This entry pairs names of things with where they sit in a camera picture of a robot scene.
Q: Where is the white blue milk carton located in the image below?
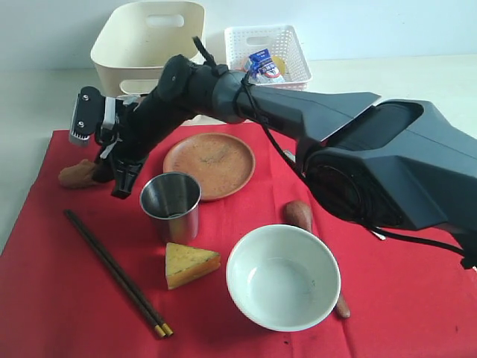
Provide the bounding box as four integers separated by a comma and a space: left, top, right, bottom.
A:
244, 48, 285, 84

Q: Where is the dark brown chopstick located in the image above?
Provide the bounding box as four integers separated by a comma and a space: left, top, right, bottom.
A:
66, 209, 175, 336
62, 210, 168, 339

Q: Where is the brown wooden spoon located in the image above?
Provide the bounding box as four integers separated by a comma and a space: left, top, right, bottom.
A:
282, 200, 351, 319

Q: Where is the red table cloth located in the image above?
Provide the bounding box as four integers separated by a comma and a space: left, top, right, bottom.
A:
1, 124, 476, 357

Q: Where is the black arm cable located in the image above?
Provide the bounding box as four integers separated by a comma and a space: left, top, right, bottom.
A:
192, 36, 477, 269

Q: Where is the yellow lemon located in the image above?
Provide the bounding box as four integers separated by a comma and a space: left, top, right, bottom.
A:
272, 56, 287, 76

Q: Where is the stainless steel cup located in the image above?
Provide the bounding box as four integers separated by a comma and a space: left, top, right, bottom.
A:
139, 172, 202, 245

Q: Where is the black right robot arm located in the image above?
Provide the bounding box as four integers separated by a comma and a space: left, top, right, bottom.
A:
93, 55, 476, 268

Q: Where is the cream plastic tub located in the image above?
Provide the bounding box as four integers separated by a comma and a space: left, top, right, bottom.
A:
90, 1, 205, 97

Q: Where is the yellow cheese wedge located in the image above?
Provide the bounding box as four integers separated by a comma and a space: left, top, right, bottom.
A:
165, 242, 221, 290

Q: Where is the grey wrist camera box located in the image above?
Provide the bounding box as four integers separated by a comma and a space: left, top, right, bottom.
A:
69, 86, 116, 146

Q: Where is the white ceramic bowl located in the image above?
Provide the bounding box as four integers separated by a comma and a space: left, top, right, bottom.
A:
226, 224, 341, 332

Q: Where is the white perforated plastic basket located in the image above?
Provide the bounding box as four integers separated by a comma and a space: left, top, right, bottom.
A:
224, 25, 312, 90

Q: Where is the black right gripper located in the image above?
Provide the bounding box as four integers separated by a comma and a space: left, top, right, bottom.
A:
92, 92, 186, 199

